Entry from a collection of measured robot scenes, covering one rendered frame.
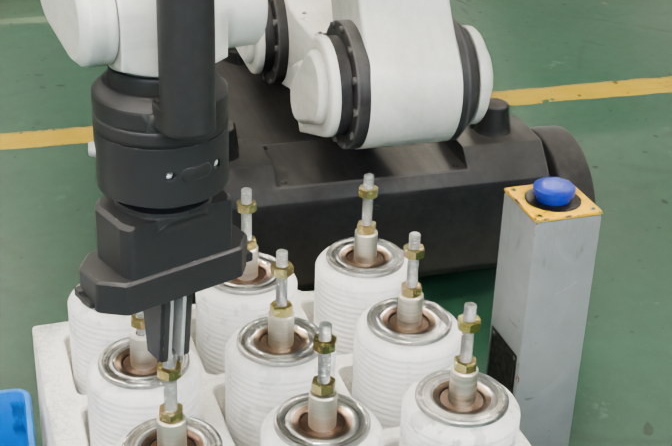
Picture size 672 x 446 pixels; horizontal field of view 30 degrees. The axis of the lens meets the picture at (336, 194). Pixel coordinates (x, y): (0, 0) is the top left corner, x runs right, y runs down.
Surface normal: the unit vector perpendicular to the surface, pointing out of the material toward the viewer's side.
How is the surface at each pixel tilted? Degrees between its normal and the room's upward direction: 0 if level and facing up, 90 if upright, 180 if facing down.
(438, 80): 69
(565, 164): 37
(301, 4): 14
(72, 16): 90
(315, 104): 90
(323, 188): 46
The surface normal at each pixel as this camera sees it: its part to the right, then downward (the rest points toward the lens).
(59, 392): 0.04, -0.89
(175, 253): 0.62, 0.37
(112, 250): -0.79, 0.25
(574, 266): 0.31, 0.44
